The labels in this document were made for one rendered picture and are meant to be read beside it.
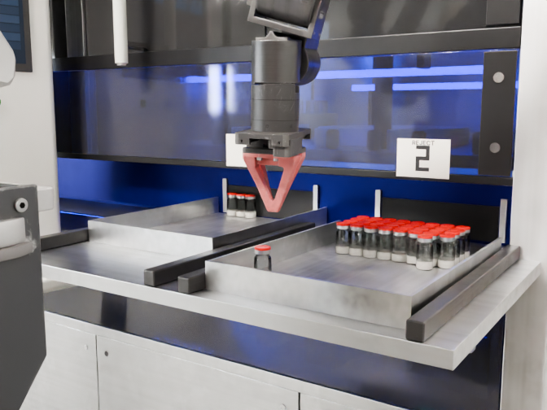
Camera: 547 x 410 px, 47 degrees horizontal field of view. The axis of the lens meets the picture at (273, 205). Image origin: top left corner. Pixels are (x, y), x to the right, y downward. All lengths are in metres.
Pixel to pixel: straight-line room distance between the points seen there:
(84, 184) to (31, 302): 1.16
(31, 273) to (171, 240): 0.51
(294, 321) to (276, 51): 0.30
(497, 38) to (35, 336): 0.74
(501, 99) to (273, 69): 0.38
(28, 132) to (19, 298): 0.95
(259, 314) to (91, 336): 0.90
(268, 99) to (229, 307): 0.24
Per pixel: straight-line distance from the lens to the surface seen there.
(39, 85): 1.40
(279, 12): 0.74
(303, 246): 0.94
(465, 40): 0.99
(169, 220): 1.20
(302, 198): 1.20
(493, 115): 0.97
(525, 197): 0.97
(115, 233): 1.03
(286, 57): 0.73
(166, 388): 1.42
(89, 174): 1.58
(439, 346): 0.61
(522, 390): 1.04
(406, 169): 1.01
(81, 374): 1.62
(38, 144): 1.39
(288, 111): 0.73
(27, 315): 0.46
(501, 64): 0.97
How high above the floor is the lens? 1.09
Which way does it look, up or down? 9 degrees down
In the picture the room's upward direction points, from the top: straight up
